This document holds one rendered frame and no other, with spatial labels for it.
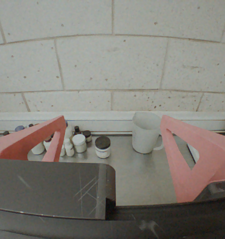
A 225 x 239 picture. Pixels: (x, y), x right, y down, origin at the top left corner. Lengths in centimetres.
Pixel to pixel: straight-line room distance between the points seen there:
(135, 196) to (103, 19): 64
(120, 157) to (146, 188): 17
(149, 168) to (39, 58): 65
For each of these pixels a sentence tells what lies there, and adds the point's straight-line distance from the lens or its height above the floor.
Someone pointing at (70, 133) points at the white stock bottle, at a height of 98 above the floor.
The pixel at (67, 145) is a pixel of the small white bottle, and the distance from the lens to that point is 60.
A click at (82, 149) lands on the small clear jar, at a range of 62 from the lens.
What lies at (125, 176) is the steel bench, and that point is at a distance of 56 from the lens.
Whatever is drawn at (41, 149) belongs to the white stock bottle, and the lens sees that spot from 69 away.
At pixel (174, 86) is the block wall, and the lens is 68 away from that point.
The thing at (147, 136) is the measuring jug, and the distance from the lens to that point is 55.
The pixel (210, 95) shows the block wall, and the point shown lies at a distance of 80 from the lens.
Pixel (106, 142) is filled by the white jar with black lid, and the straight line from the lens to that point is 57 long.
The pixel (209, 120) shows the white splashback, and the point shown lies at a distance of 84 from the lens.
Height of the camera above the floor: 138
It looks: 37 degrees down
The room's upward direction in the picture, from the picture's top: straight up
